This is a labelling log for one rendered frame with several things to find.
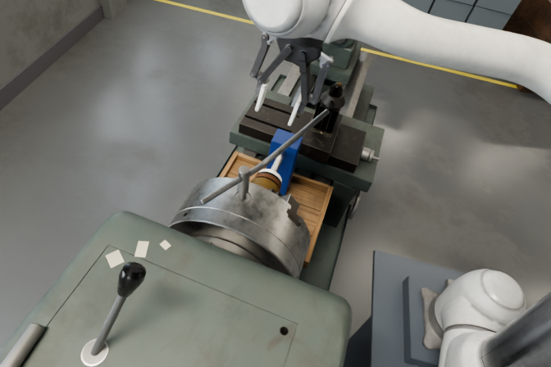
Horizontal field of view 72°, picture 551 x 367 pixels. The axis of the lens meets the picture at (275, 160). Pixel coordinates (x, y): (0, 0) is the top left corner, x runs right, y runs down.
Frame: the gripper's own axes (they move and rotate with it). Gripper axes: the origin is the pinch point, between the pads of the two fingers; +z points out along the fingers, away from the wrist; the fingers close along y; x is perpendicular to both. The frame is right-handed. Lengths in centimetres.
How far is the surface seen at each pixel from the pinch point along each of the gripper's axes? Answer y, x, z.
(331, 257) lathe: -38, -22, 80
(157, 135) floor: 81, -93, 148
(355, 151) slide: -26, -38, 38
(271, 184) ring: -5.2, -0.1, 25.4
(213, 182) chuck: 6.3, 12.2, 17.4
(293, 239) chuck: -14.5, 16.7, 17.7
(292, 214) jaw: -12.2, 11.5, 16.8
